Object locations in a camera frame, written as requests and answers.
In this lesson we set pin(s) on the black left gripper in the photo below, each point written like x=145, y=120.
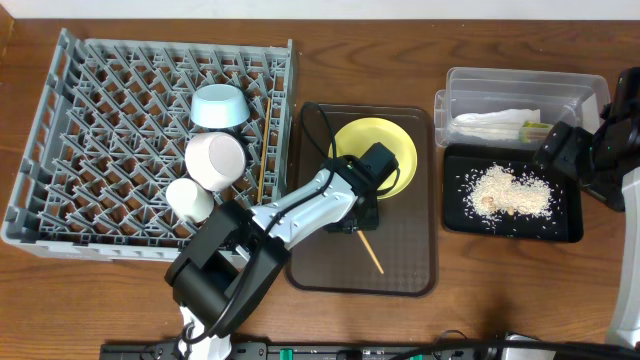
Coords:
x=360, y=220

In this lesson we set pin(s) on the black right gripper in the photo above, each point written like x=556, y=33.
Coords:
x=565, y=158

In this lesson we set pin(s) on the yellow round plate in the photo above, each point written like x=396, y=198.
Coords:
x=359, y=135

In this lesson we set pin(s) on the green yellow snack wrapper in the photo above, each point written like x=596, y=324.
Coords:
x=532, y=132

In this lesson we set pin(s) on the white napkin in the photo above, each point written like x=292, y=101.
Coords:
x=502, y=125

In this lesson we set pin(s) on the pink shallow bowl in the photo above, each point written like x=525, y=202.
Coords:
x=215, y=160

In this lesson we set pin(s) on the light blue bowl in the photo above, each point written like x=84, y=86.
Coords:
x=219, y=106

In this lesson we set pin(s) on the small white cup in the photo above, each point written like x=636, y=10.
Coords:
x=189, y=201

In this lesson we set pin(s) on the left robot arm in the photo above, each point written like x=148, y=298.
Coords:
x=220, y=278

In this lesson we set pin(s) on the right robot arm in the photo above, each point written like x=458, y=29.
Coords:
x=624, y=327

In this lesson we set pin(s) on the clear plastic waste bin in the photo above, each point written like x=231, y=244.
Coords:
x=576, y=99

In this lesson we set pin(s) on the spilled rice pile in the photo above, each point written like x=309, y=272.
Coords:
x=498, y=191

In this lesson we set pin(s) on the black rectangular tray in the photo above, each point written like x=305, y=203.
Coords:
x=565, y=224

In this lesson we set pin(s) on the brown plastic serving tray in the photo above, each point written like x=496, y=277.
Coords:
x=405, y=241

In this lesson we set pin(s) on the grey plastic dish rack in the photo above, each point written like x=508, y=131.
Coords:
x=109, y=136

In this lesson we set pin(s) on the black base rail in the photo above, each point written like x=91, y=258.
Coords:
x=325, y=351

